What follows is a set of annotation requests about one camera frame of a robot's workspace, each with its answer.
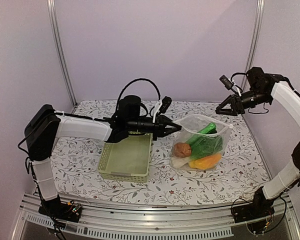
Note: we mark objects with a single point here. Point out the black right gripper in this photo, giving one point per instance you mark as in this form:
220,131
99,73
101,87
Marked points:
239,108

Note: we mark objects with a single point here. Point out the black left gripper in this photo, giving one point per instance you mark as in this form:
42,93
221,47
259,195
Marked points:
160,123

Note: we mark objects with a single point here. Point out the light green cucumber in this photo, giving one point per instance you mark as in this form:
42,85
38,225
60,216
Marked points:
207,130

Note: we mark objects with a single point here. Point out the brown potato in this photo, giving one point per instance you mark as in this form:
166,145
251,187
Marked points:
182,150

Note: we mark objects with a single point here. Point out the clear zip top bag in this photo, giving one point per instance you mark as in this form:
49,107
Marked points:
195,122

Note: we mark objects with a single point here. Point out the white green bok choy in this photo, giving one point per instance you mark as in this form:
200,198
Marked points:
202,148

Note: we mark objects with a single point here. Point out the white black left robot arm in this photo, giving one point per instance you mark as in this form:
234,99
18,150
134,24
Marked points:
48,125

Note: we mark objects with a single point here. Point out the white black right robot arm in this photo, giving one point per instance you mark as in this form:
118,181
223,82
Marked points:
266,88

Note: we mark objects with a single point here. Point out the pale green plastic basket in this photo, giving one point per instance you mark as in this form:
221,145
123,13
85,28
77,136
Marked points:
127,160

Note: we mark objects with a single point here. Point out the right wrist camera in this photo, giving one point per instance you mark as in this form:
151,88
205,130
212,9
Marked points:
230,85

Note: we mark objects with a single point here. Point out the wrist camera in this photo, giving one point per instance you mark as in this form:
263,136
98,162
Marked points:
161,107
230,85

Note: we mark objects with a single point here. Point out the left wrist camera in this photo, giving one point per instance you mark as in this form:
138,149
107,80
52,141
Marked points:
161,107

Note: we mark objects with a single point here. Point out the aluminium front rail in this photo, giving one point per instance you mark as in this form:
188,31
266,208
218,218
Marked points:
107,220

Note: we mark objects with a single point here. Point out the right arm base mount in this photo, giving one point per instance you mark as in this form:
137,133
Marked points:
259,207

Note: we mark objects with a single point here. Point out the right aluminium frame post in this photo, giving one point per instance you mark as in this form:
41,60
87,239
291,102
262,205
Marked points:
255,33

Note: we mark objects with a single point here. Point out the aluminium frame post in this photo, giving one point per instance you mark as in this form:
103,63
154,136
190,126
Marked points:
255,33
51,6

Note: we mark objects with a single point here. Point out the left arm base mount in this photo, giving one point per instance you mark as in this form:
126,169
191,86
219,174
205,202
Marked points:
59,210

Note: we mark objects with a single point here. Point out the left aluminium frame post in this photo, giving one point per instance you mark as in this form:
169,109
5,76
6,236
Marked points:
51,6

